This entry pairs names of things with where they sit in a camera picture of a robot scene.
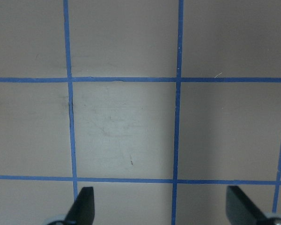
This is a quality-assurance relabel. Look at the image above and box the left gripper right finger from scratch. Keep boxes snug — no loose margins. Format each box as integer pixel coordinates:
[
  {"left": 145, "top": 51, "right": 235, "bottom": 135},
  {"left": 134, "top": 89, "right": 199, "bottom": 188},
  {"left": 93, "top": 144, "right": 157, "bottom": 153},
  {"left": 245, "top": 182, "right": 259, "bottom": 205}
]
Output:
[{"left": 226, "top": 186, "right": 271, "bottom": 225}]

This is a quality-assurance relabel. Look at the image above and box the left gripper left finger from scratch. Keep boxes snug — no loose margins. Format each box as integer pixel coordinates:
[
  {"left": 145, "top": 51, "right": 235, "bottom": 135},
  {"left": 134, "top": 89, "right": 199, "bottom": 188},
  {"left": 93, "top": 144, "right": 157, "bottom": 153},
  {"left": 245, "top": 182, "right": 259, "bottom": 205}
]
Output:
[{"left": 63, "top": 187, "right": 95, "bottom": 225}]

